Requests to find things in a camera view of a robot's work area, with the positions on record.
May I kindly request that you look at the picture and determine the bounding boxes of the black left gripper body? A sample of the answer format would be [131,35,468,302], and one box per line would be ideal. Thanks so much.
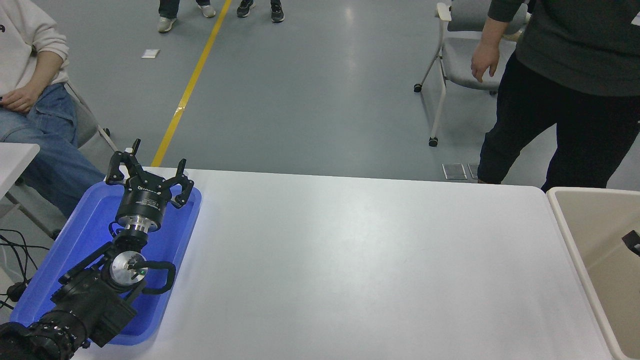
[115,177,173,224]

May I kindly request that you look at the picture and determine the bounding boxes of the person's hand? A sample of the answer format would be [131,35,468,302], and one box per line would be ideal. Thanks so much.
[470,42,501,84]
[0,85,42,115]

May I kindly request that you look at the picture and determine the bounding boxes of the large pale bin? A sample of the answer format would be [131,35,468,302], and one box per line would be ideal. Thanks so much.
[546,187,640,360]

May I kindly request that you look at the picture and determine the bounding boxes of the grey folding chair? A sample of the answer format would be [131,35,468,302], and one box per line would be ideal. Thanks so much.
[0,80,120,240]

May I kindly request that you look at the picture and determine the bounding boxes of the blue plastic tray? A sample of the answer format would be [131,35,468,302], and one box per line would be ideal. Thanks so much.
[9,180,203,347]

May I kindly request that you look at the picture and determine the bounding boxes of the seated person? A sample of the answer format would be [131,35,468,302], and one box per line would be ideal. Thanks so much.
[0,0,107,218]

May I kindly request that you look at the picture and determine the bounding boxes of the small white side table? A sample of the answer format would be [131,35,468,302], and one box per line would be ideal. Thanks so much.
[0,142,41,201]

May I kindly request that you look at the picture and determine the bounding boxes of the person with light shoes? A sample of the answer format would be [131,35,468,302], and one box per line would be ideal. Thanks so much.
[157,0,217,34]

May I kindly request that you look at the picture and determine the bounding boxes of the standing person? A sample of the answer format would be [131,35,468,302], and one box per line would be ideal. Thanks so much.
[471,0,640,192]

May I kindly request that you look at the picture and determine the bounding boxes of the person with dark shoes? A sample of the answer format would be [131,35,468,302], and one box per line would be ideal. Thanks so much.
[236,0,285,24]

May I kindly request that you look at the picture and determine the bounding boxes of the grey wheeled chair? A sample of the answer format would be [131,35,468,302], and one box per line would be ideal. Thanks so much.
[413,0,531,148]

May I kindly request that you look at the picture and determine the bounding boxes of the black floor cables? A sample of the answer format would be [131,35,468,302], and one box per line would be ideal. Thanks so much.
[0,228,38,311]

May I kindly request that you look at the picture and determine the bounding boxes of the black cable plug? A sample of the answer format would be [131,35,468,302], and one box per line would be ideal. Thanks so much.
[6,281,29,303]

